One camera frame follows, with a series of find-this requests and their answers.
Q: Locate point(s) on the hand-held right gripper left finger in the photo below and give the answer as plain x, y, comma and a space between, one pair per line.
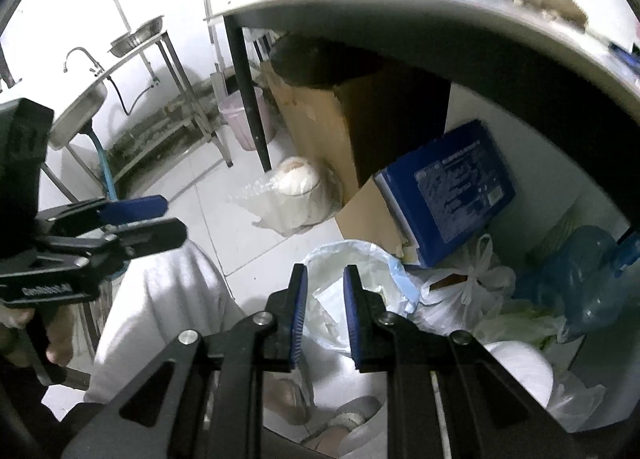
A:
298, 319

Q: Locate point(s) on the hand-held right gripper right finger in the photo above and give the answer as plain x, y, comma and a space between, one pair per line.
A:
352, 319

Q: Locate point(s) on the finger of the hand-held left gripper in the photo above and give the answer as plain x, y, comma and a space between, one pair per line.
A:
135, 209
155, 236

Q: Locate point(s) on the bin with blue liner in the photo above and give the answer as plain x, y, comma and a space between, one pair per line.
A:
330, 299

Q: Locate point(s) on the person's left forearm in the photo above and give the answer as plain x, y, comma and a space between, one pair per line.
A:
30, 419

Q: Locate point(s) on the person's left hand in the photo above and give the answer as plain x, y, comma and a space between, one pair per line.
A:
57, 346

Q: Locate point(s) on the person's left leg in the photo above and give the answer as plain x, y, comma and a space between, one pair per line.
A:
165, 314

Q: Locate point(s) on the person's leg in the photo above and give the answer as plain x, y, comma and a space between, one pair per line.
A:
520, 369
165, 314

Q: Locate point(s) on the grey slipper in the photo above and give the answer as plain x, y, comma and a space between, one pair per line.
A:
352, 416
287, 396

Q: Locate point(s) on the white tied plastic bag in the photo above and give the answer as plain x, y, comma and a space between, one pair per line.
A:
460, 294

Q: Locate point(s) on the steel sink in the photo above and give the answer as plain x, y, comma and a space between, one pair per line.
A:
80, 111

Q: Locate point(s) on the steel sink stand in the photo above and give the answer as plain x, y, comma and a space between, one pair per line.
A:
200, 106

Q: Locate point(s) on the clear bag of white powder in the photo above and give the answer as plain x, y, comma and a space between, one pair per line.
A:
295, 194

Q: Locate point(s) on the pink plastic bin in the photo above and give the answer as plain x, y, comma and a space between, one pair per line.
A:
245, 119

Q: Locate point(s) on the blue box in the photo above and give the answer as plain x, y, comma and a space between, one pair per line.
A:
445, 194

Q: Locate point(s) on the black table leg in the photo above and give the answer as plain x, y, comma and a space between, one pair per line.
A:
247, 94

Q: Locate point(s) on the steel faucet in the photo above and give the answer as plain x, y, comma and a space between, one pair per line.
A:
82, 54

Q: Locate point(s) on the pale green plastic bag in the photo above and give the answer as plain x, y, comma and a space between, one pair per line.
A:
520, 325

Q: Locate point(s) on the person's right leg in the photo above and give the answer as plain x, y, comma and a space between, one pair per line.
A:
520, 369

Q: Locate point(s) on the steel bowl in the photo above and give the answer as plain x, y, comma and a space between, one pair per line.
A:
140, 31

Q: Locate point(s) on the large cardboard box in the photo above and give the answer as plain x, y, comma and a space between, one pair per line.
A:
320, 139

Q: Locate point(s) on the metal pole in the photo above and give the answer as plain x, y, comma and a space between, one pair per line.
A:
212, 29

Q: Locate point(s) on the blue water jug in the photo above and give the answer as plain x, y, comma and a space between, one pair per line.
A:
585, 279

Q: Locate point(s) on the crumpled clear bag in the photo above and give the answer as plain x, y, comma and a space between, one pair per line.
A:
575, 399

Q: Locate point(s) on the white wall conduit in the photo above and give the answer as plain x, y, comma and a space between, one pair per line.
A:
120, 14

